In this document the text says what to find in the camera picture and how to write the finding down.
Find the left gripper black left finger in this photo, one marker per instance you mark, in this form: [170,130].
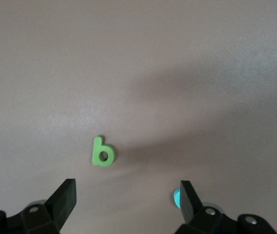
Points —
[58,209]

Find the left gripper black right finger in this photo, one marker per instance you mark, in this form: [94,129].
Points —
[192,209]

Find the green lowercase letter b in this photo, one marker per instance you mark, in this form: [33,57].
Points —
[97,151]

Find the cyan lowercase letter c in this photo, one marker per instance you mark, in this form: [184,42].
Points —
[176,197]

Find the brown table cover sheet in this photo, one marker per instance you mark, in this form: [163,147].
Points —
[80,61]

